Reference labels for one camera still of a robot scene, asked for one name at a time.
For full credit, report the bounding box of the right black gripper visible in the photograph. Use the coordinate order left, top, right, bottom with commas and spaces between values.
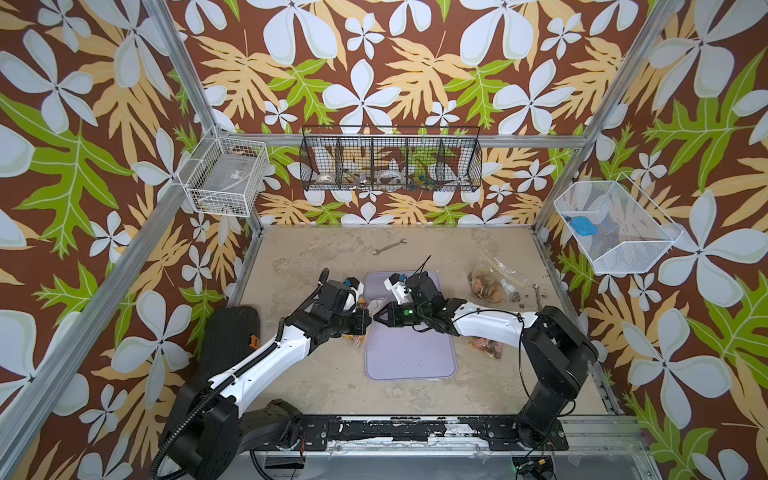
371, 300, 432, 327

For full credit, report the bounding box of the ziploc bag with cookies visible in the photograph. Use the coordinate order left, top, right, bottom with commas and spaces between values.
343, 296, 371, 350

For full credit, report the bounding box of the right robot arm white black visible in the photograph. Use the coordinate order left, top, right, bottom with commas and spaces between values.
369, 297, 598, 449

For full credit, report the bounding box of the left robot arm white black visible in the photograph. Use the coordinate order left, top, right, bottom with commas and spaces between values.
148, 270, 370, 479

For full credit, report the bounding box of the clear bag of cookies back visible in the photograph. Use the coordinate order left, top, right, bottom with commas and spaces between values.
468, 251, 529, 304

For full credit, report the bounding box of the clear bag of donuts right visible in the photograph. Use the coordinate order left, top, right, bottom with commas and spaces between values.
469, 337, 504, 360

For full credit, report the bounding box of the lavender plastic tray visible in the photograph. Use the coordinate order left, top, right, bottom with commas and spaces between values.
364, 271, 457, 381

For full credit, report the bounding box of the silver wrench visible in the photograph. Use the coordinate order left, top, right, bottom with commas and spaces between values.
372, 238, 407, 256

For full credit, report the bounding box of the black tool case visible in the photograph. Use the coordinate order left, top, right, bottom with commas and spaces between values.
197, 306, 261, 380

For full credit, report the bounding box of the metal rod tool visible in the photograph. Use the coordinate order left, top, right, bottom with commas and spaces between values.
532, 284, 543, 311

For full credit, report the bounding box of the blue object in basket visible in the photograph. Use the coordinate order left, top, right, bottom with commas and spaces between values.
568, 216, 599, 237

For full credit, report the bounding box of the white mesh basket right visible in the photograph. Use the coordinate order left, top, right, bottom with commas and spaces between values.
554, 174, 684, 276

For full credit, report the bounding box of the black mounting rail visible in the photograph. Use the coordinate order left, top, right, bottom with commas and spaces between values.
290, 415, 569, 452

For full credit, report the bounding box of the black wire basket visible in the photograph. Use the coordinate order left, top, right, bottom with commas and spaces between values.
298, 125, 483, 192

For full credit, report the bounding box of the white wire basket left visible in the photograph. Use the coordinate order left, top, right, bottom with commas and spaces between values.
178, 128, 270, 218

